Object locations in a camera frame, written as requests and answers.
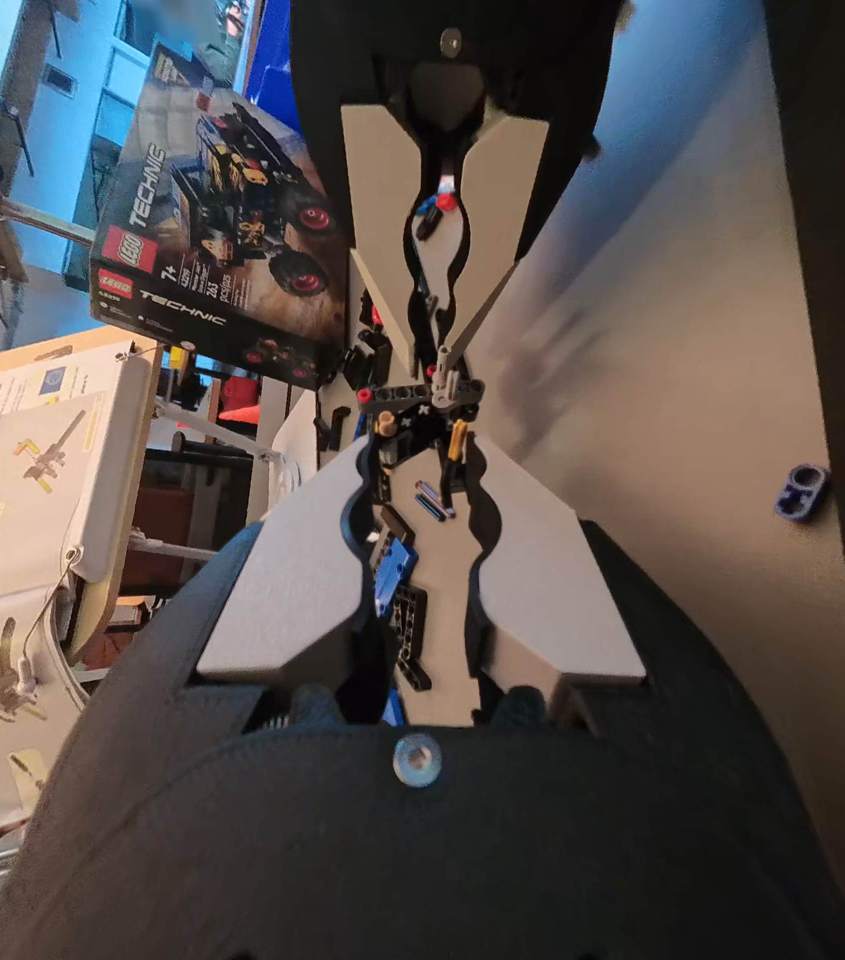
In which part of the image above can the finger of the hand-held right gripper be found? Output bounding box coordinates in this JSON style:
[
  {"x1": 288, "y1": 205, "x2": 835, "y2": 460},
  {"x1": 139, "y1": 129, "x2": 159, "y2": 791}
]
[
  {"x1": 340, "y1": 103, "x2": 439, "y2": 378},
  {"x1": 437, "y1": 101, "x2": 551, "y2": 357}
]

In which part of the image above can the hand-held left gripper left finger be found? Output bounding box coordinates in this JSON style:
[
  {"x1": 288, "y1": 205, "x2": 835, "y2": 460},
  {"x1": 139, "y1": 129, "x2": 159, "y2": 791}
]
[{"x1": 196, "y1": 435, "x2": 394, "y2": 687}]

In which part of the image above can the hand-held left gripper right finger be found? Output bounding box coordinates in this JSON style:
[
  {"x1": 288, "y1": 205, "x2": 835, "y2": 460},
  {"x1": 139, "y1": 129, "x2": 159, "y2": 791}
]
[{"x1": 466, "y1": 433, "x2": 649, "y2": 723}]

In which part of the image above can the black toy brick assembly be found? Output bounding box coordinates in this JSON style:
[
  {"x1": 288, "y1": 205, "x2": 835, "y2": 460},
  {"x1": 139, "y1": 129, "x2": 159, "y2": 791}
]
[{"x1": 357, "y1": 343, "x2": 485, "y2": 515}]

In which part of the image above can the blue two-hole link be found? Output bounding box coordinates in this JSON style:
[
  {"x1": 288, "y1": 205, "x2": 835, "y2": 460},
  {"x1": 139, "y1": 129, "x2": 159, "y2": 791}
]
[{"x1": 773, "y1": 463, "x2": 832, "y2": 522}]

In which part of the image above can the grey desk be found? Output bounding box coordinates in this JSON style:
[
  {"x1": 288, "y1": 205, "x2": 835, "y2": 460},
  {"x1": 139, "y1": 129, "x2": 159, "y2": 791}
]
[{"x1": 317, "y1": 0, "x2": 845, "y2": 931}]

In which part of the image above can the blue plastic bin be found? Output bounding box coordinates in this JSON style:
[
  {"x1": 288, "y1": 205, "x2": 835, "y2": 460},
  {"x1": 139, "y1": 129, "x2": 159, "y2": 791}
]
[{"x1": 242, "y1": 0, "x2": 304, "y2": 140}]

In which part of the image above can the blue square toy panel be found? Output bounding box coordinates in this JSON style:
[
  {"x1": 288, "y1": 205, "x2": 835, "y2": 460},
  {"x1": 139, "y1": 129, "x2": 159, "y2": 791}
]
[{"x1": 373, "y1": 536, "x2": 420, "y2": 612}]

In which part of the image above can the heap of black toy beams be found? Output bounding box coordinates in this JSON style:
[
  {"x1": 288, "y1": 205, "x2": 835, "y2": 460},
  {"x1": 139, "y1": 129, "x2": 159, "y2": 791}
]
[{"x1": 315, "y1": 288, "x2": 394, "y2": 455}]

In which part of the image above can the orange traffic cone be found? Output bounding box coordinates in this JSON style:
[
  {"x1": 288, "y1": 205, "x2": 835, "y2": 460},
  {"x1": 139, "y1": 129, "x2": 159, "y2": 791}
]
[{"x1": 218, "y1": 375, "x2": 283, "y2": 430}]

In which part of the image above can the toy truck set box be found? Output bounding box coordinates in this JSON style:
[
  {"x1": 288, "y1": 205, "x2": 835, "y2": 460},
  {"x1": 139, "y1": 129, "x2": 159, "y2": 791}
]
[{"x1": 88, "y1": 41, "x2": 352, "y2": 391}]

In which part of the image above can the white booklet stand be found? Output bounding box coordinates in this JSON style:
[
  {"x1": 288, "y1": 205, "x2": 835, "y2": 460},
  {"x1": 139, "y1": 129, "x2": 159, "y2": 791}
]
[{"x1": 0, "y1": 341, "x2": 322, "y2": 856}]

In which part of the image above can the building instruction booklet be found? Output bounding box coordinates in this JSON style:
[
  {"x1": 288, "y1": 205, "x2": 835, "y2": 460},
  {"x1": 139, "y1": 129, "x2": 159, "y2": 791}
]
[{"x1": 0, "y1": 360, "x2": 105, "y2": 849}]

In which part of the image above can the grey metal pole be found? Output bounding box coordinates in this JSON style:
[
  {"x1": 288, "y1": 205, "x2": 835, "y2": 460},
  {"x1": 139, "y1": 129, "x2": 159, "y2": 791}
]
[{"x1": 8, "y1": 201, "x2": 97, "y2": 245}]

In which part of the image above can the black toy frame beam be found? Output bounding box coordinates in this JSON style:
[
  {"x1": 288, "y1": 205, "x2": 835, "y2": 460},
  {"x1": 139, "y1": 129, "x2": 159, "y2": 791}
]
[{"x1": 385, "y1": 585, "x2": 433, "y2": 691}]

